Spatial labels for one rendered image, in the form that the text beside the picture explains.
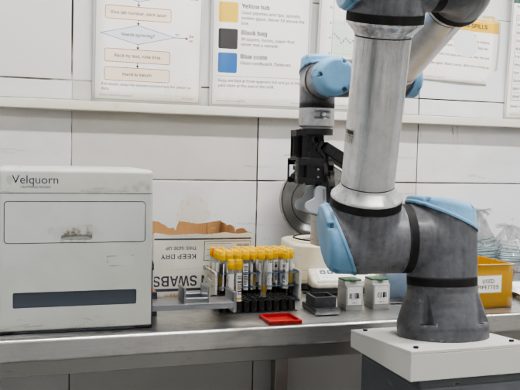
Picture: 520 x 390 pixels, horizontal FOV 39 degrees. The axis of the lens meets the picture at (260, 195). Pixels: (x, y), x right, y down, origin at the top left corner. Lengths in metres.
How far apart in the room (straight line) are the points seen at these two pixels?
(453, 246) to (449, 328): 0.13
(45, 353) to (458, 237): 0.74
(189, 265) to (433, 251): 0.70
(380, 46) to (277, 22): 1.06
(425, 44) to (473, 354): 0.51
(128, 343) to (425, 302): 0.54
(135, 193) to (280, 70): 0.87
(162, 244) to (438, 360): 0.78
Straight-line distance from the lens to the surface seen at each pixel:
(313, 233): 1.56
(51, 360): 1.40
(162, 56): 2.04
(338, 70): 1.41
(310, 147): 1.54
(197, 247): 1.71
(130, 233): 1.38
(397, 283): 1.72
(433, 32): 1.26
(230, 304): 1.46
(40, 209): 1.37
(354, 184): 1.15
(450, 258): 1.21
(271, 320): 1.48
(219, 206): 2.08
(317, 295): 1.61
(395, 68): 1.11
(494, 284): 1.73
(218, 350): 1.45
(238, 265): 1.53
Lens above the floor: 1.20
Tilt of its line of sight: 3 degrees down
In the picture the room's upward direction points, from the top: 1 degrees clockwise
